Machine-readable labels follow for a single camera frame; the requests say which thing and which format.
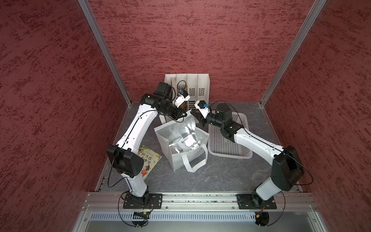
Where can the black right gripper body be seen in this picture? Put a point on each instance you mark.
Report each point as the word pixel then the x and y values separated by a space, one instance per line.
pixel 210 119

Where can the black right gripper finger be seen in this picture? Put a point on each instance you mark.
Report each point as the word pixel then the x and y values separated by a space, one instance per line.
pixel 199 124
pixel 195 113

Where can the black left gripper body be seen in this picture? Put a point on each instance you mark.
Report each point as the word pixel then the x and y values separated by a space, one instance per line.
pixel 171 109

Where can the white insulated delivery bag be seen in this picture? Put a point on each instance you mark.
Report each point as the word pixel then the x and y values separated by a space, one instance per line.
pixel 169 134

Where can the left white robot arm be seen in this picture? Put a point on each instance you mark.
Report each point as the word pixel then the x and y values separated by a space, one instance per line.
pixel 123 156

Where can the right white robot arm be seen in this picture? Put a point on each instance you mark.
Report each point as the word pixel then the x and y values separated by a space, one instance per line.
pixel 286 166

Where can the white plastic file organizer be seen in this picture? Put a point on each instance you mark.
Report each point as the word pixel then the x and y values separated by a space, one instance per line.
pixel 197 86

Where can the white perforated plastic basket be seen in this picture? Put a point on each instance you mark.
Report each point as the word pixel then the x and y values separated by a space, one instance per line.
pixel 219 146

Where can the colourful children's picture book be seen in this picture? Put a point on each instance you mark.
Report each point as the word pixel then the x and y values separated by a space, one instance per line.
pixel 151 159

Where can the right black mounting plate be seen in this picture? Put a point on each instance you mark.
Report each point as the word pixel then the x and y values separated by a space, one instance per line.
pixel 248 201

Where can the black mounting plate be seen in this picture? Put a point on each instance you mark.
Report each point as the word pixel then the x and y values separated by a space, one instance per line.
pixel 148 201
pixel 248 201

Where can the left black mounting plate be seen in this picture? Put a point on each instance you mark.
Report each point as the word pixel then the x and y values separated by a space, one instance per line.
pixel 148 201

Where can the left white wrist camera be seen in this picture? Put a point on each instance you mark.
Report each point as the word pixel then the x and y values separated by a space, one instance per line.
pixel 182 97

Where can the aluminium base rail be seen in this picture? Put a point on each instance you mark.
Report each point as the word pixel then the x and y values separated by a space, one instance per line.
pixel 198 207

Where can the left aluminium corner post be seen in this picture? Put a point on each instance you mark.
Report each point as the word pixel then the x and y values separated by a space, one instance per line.
pixel 89 15

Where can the aluminium corner post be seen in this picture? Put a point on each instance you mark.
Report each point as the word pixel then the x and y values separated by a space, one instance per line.
pixel 298 40
pixel 89 15

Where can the right aluminium corner post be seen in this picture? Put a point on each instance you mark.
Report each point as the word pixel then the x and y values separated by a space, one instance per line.
pixel 298 40

